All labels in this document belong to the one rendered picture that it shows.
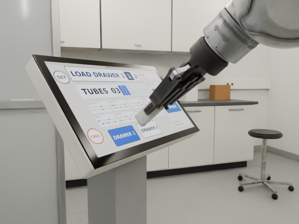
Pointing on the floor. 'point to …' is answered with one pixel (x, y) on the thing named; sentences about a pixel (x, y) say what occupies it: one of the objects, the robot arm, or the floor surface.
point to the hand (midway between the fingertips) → (148, 112)
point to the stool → (268, 134)
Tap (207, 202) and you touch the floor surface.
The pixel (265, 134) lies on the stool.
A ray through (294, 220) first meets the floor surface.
